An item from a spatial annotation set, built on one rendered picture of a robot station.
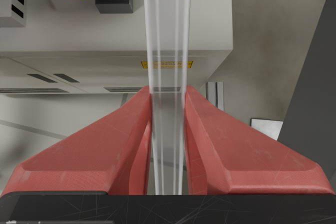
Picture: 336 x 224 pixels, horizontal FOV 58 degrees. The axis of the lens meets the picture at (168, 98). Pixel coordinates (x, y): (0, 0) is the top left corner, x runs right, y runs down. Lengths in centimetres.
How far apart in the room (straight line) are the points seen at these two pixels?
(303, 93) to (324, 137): 3
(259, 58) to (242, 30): 12
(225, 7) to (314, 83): 32
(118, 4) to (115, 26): 4
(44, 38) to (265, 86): 82
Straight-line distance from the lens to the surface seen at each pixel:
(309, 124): 19
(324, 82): 17
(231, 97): 109
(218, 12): 48
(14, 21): 49
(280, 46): 117
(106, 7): 46
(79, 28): 48
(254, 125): 109
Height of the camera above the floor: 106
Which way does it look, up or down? 85 degrees down
